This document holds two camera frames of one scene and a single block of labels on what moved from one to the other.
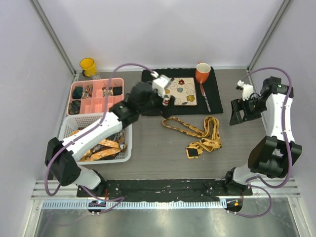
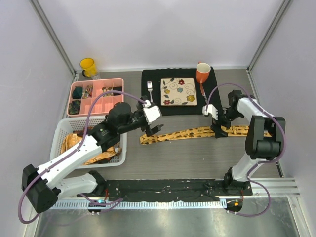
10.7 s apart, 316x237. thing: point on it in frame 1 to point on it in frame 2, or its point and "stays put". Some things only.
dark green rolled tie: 77,92 stays put
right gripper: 238,105 to 216,127
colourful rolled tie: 87,92 stays put
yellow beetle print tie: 210,138 to 194,135
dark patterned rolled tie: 74,107 stays put
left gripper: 163,110 to 149,131
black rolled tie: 117,91 stays put
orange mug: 202,71 stays put
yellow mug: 89,66 stays put
